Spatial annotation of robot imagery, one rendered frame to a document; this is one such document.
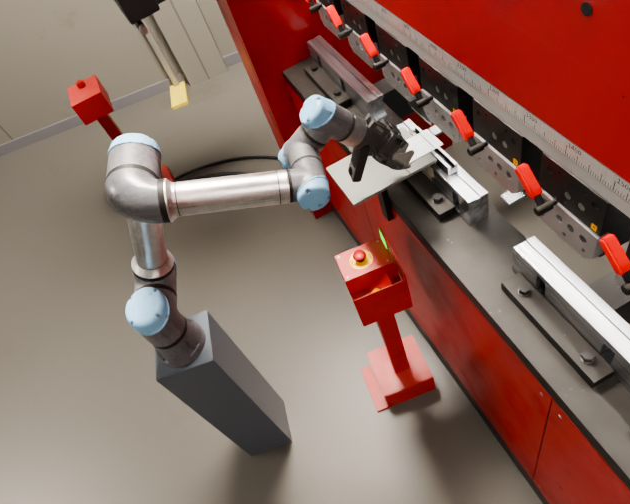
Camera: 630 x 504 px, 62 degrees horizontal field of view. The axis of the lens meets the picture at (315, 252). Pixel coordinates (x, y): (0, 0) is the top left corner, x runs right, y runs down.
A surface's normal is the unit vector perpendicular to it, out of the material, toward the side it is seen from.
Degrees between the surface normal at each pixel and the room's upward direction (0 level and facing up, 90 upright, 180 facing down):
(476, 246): 0
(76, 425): 0
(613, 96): 90
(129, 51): 90
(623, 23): 90
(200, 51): 90
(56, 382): 0
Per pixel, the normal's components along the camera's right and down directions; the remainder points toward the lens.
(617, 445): -0.26, -0.59
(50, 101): 0.23, 0.73
